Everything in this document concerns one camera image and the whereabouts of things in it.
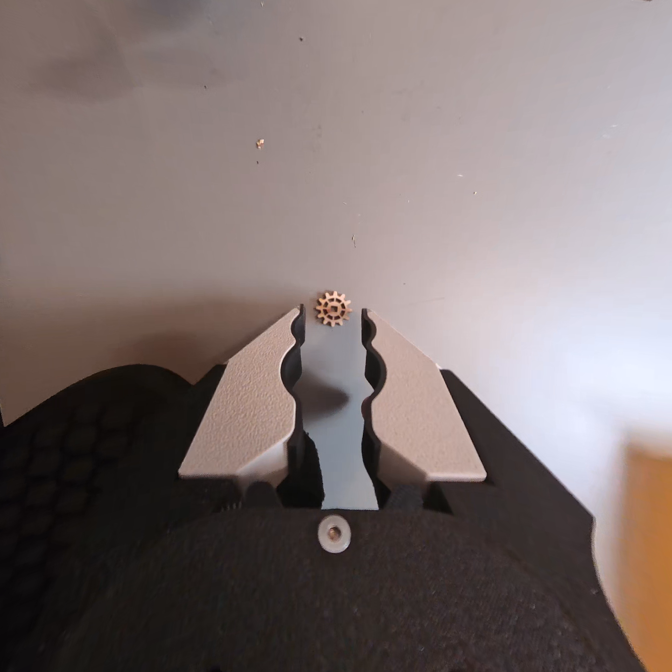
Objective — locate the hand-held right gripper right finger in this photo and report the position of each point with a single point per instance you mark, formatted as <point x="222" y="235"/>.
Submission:
<point x="425" y="425"/>

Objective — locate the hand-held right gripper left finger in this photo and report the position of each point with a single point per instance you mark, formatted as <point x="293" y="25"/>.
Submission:
<point x="241" y="420"/>

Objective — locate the small fine-toothed wooden gear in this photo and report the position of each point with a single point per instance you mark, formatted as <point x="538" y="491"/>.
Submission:
<point x="321" y="309"/>

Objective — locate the grey desk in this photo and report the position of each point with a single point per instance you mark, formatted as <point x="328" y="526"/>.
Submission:
<point x="420" y="157"/>

